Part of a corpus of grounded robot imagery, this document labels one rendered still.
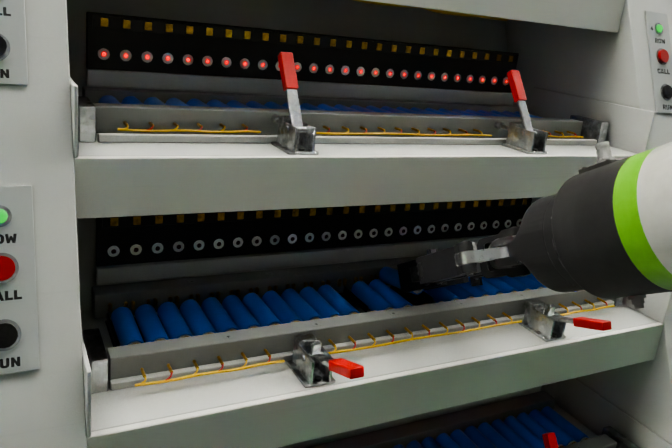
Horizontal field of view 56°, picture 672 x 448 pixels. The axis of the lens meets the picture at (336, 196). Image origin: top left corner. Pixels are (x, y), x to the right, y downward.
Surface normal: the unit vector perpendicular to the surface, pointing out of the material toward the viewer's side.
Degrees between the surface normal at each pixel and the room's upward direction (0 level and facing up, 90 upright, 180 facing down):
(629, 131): 90
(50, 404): 90
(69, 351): 90
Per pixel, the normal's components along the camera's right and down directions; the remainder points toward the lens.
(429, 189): 0.46, 0.29
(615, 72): -0.88, 0.04
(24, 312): 0.46, -0.10
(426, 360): 0.11, -0.96
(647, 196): -0.91, -0.21
